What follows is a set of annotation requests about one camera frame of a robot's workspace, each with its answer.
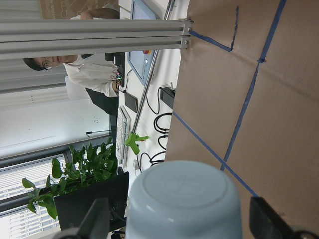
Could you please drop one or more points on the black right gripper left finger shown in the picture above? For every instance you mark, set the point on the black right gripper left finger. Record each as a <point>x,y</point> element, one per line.
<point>95,224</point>

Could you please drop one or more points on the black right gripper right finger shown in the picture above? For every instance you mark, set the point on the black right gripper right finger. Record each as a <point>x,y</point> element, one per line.
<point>265,223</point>

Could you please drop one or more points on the light blue cup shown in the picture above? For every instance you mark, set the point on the light blue cup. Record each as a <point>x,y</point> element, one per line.
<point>183,200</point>

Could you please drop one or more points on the green potted plant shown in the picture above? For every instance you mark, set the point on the green potted plant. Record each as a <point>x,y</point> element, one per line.
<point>88,166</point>

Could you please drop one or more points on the green plastic tool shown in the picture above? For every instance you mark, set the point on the green plastic tool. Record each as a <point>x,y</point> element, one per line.
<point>132,142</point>

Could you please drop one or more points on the white keyboard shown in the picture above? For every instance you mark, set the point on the white keyboard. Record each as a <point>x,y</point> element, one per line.
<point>123,131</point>

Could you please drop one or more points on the black smartphone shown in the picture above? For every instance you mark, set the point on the black smartphone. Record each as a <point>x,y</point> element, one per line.
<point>131,102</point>

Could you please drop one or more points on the black power adapter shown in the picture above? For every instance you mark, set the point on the black power adapter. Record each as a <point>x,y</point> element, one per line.
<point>167,95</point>

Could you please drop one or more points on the seated person white shirt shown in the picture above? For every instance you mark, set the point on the seated person white shirt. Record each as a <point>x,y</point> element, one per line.
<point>100,77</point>

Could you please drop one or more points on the blue teach pendant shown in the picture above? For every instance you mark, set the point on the blue teach pendant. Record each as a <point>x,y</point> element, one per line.
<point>140,61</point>

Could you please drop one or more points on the aluminium frame post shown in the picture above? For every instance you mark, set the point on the aluminium frame post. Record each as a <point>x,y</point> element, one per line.
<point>41,38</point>

